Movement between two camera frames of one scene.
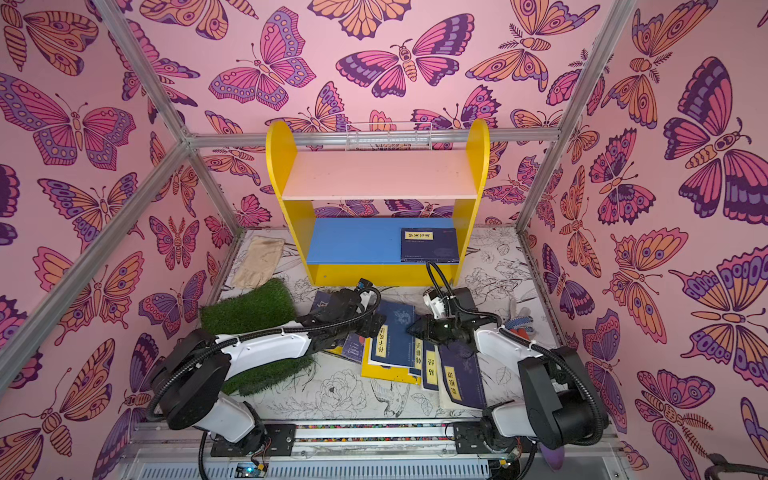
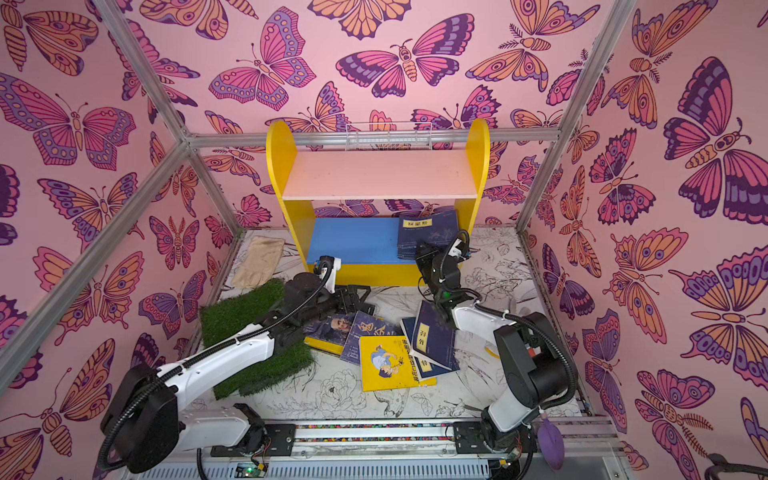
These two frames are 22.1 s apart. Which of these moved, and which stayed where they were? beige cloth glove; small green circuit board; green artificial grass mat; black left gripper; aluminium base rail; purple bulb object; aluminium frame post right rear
Moved: black left gripper
Stayed: green artificial grass mat; purple bulb object; aluminium frame post right rear; small green circuit board; beige cloth glove; aluminium base rail
